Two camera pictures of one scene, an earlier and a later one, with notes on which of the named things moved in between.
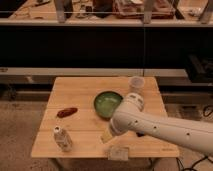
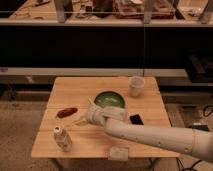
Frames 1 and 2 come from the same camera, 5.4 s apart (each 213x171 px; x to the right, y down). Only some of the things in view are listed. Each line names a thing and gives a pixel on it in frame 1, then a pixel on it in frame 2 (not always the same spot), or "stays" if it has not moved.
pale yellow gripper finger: (106, 135) -> (101, 115)
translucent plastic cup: (136, 84) stays
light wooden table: (80, 110) stays
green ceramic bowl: (106, 103) stays
